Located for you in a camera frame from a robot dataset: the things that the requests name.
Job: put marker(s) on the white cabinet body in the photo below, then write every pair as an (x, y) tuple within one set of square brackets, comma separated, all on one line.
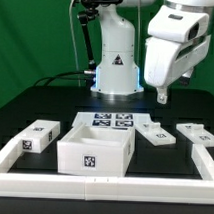
[(96, 152)]

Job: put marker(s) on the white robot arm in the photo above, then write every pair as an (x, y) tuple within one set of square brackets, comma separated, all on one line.
[(179, 40)]

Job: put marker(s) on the white door panel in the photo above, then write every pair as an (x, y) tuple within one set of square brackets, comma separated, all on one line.
[(155, 134), (196, 133)]

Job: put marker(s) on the white U-shaped fence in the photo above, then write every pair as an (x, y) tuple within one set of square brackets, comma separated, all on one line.
[(109, 188)]

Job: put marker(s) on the white marker base plate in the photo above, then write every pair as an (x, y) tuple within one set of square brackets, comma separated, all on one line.
[(117, 120)]

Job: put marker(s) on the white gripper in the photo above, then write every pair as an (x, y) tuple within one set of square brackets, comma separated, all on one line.
[(167, 61)]

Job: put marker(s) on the white block with markers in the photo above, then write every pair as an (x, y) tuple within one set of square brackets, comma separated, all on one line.
[(39, 135)]

